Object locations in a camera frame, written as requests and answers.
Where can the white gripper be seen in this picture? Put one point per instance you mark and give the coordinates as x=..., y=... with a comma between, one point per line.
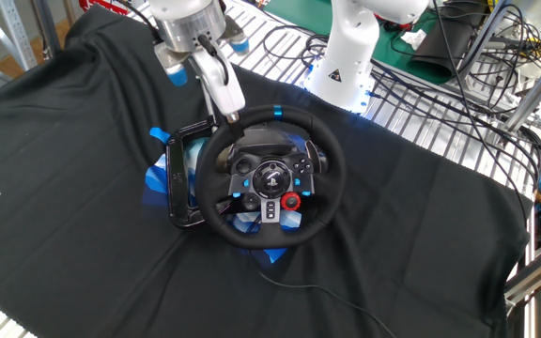
x=221, y=84

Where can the red white box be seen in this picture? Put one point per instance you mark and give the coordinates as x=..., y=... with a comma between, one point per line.
x=106, y=4

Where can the aluminium frame rail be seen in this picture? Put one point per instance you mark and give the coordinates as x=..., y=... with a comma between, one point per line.
x=538, y=277

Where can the green mat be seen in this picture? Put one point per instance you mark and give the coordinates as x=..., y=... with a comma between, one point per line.
x=298, y=14

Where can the black rolled mat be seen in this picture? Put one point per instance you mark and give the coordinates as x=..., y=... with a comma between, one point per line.
x=444, y=47

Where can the silver block with blue tape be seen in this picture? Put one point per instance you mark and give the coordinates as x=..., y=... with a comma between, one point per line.
x=176, y=75
x=240, y=44

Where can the black cloth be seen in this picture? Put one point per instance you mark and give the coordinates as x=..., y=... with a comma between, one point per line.
x=64, y=141

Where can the dark metal post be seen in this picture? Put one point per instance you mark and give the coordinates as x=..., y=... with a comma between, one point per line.
x=47, y=28

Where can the blue tape strip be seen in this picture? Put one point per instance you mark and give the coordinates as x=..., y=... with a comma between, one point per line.
x=159, y=135

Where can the black wheel base housing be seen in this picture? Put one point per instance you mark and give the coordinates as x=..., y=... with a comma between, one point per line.
x=270, y=138

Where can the black racing steering wheel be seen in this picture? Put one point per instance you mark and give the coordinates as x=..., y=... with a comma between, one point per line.
x=205, y=188

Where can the black clamp with metal screw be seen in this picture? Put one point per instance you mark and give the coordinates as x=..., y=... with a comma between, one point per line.
x=175, y=178

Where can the crumpled white paper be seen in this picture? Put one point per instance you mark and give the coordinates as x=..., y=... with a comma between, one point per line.
x=413, y=39

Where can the black racing wheel controller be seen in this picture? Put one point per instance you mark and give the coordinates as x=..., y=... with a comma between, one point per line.
x=155, y=180

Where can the aluminium frame post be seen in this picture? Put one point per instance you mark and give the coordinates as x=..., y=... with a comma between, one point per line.
x=533, y=94
x=484, y=37

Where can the grey perforated shelf upright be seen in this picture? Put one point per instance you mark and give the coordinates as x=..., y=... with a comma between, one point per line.
x=17, y=37

